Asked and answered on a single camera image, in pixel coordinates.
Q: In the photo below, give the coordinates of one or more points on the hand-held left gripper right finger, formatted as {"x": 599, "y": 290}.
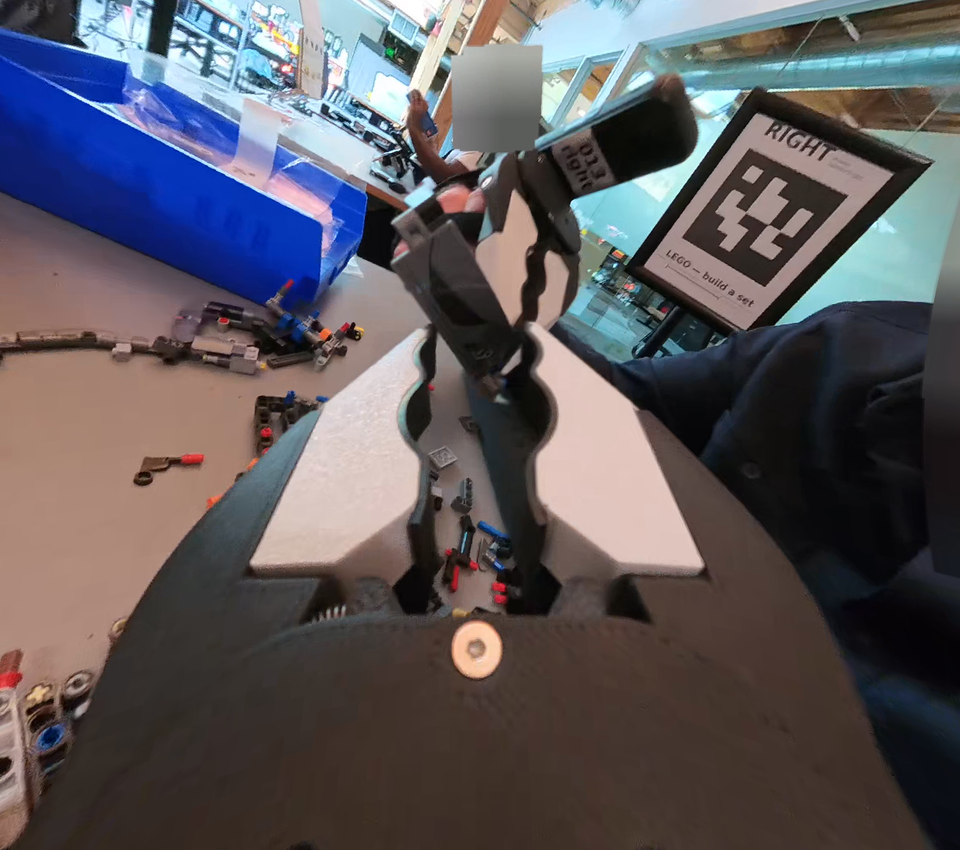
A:
{"x": 615, "y": 490}

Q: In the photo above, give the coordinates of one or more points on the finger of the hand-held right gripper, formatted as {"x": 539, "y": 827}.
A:
{"x": 502, "y": 250}
{"x": 559, "y": 280}

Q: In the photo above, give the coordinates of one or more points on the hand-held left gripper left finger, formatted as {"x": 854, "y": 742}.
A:
{"x": 337, "y": 490}

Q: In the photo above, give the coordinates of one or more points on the black lego frame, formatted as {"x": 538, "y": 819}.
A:
{"x": 450, "y": 295}

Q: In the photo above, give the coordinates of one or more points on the lego car chassis assembly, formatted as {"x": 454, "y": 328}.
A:
{"x": 11, "y": 737}

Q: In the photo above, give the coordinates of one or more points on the person's right forearm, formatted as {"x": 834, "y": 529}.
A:
{"x": 675, "y": 378}

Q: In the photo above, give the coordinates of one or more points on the scattered loose lego pieces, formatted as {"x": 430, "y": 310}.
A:
{"x": 463, "y": 494}

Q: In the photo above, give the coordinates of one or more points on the person's right hand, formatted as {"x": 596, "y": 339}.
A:
{"x": 461, "y": 199}

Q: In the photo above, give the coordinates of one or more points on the framed marker poster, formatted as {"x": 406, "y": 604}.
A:
{"x": 825, "y": 153}

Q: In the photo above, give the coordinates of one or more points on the background workbench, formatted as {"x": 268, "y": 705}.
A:
{"x": 337, "y": 153}

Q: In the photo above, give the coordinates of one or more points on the person's torso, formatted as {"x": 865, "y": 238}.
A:
{"x": 825, "y": 490}

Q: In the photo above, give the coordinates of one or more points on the empty clear plastic bags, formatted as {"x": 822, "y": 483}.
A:
{"x": 247, "y": 138}

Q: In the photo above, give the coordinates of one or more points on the tall cardboard sheet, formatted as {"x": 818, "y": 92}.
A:
{"x": 307, "y": 25}

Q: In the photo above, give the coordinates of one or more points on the blue bin holding plastic bags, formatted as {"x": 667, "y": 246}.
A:
{"x": 150, "y": 205}

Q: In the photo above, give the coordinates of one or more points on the grey lego cylinder bracket assembly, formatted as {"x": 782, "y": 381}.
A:
{"x": 225, "y": 345}

